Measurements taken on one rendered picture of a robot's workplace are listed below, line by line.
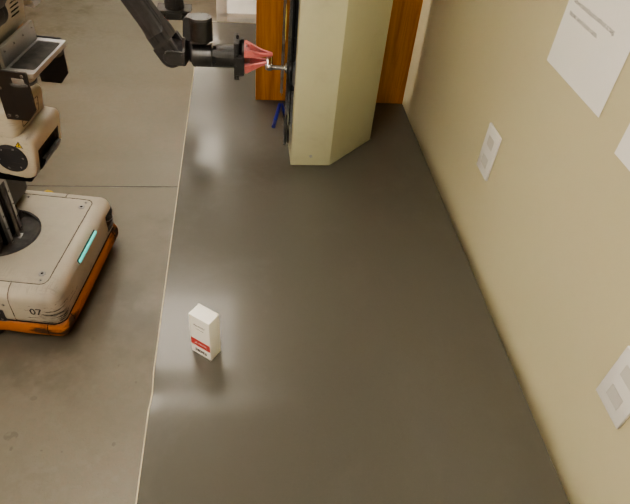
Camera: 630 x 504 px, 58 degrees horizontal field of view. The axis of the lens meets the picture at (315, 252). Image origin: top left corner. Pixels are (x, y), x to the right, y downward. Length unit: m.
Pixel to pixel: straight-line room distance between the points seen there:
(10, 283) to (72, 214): 0.42
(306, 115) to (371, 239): 0.38
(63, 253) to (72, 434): 0.68
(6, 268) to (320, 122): 1.37
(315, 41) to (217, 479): 0.98
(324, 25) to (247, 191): 0.45
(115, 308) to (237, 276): 1.31
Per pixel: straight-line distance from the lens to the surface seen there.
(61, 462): 2.16
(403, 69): 1.93
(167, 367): 1.12
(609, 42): 1.03
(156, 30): 1.55
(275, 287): 1.24
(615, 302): 0.98
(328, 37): 1.44
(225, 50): 1.54
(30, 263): 2.38
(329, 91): 1.50
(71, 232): 2.47
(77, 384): 2.31
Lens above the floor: 1.84
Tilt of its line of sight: 43 degrees down
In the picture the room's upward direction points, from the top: 6 degrees clockwise
